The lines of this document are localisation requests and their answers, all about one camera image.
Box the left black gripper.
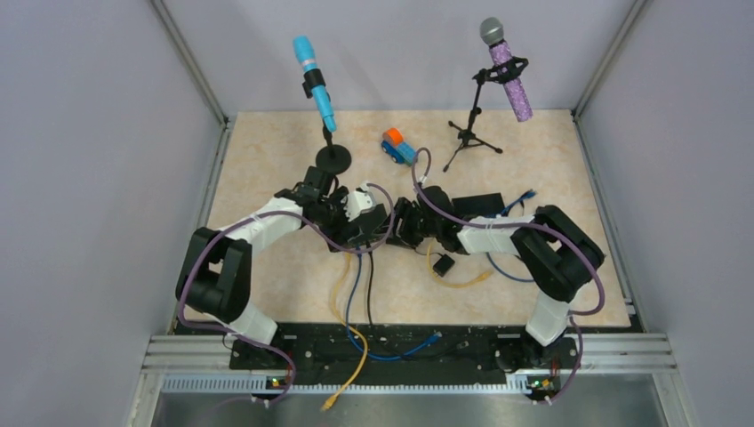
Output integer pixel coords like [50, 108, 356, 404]
[311, 186, 364, 251]

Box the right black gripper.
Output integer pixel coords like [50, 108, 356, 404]
[373, 197, 441, 249]

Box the large black network switch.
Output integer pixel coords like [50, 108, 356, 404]
[327, 204, 389, 249]

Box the small black wall plug adapter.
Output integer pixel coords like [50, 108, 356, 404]
[413, 248, 455, 278]

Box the small black ribbed network switch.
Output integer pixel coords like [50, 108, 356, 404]
[451, 193, 506, 221]

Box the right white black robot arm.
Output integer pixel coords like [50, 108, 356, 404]
[379, 186, 606, 367]

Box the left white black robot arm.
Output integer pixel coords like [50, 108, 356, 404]
[175, 166, 389, 368]

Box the black round-base microphone stand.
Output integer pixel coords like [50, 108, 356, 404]
[315, 124, 352, 175]

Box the orange blue toy truck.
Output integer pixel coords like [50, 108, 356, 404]
[381, 128, 416, 166]

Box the cyan microphone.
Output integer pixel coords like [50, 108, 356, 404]
[293, 36, 337, 133]

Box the black tripod microphone stand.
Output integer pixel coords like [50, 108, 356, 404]
[443, 56, 529, 173]

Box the purple glitter microphone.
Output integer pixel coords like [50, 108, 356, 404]
[479, 17, 533, 123]

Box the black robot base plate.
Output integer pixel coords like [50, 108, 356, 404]
[217, 323, 581, 388]

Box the aluminium frame rail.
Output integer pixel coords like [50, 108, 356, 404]
[128, 334, 698, 426]

